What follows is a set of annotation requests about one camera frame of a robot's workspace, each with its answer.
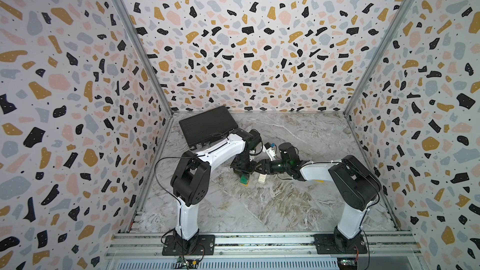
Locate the white lego brick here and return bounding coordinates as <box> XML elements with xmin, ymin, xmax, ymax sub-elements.
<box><xmin>258</xmin><ymin>174</ymin><xmax>267</xmax><ymax>184</ymax></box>

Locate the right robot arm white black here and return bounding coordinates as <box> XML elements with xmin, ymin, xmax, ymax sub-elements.
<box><xmin>254</xmin><ymin>142</ymin><xmax>381</xmax><ymax>253</ymax></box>

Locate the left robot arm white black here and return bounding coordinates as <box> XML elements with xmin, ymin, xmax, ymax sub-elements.
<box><xmin>171</xmin><ymin>128</ymin><xmax>262</xmax><ymax>246</ymax></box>

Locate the black briefcase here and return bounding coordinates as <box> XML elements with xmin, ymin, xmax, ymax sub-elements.
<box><xmin>179</xmin><ymin>106</ymin><xmax>238</xmax><ymax>150</ymax></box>

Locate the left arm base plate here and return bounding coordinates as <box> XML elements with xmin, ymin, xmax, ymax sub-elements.
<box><xmin>162</xmin><ymin>234</ymin><xmax>216</xmax><ymax>256</ymax></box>

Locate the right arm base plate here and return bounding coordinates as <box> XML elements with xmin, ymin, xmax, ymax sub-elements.
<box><xmin>313</xmin><ymin>232</ymin><xmax>368</xmax><ymax>255</ymax></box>

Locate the aluminium mounting rail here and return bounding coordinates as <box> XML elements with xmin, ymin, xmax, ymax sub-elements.
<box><xmin>103</xmin><ymin>231</ymin><xmax>428</xmax><ymax>270</ymax></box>

